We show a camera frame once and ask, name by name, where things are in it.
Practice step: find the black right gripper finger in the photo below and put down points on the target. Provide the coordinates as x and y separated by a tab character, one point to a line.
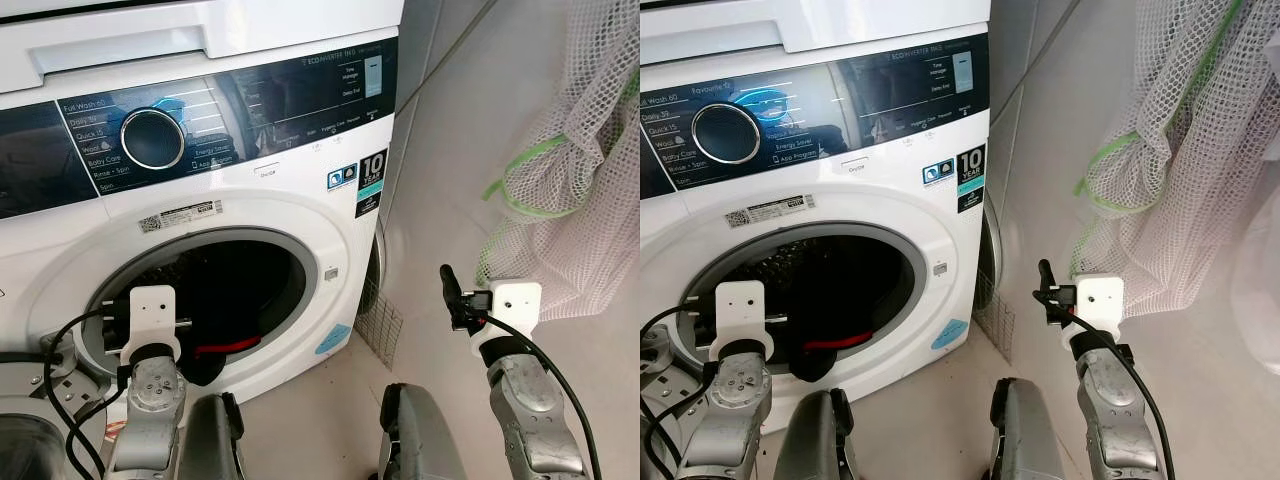
1046	281
451	287

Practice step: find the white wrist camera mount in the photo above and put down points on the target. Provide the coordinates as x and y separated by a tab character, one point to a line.
150	315
742	310
1098	298
515	305

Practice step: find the white stacked dryer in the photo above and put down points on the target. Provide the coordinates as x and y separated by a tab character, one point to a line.
250	25
880	20

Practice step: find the navy shirt with red trim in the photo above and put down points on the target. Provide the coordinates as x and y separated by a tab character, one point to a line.
210	365
815	365

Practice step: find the white mesh laundry bag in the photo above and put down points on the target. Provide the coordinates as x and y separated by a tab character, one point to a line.
1170	180
570	200

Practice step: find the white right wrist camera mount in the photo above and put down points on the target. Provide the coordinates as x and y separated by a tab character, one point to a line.
1098	298
515	305

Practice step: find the pale pink hanging garment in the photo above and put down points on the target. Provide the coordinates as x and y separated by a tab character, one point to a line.
1260	270

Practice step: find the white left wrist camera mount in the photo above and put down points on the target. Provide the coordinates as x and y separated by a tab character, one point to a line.
150	315
742	310

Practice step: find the grey robot right leg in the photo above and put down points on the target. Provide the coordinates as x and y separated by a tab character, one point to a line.
425	440
1030	440

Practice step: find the white front-load washing machine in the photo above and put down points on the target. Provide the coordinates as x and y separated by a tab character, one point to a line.
900	205
290	205

